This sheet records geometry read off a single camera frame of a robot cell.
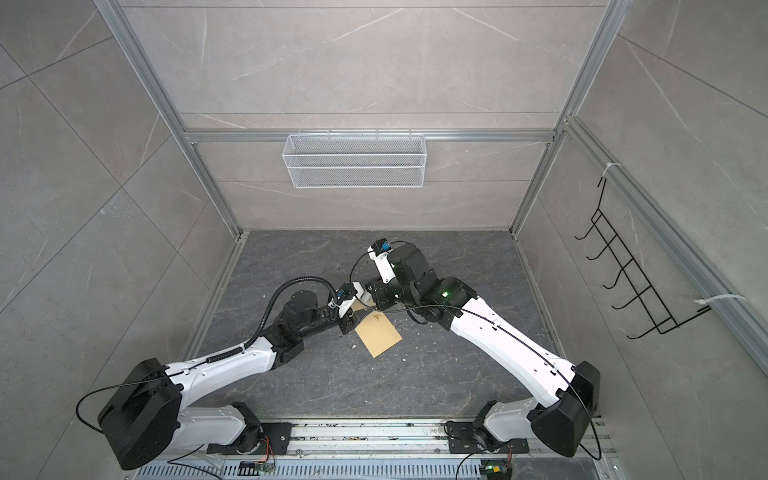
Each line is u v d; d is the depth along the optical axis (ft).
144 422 1.33
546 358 1.37
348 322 2.24
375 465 2.30
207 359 1.59
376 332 3.05
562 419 1.21
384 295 2.02
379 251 2.01
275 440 2.40
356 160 3.30
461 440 2.40
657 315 2.00
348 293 2.08
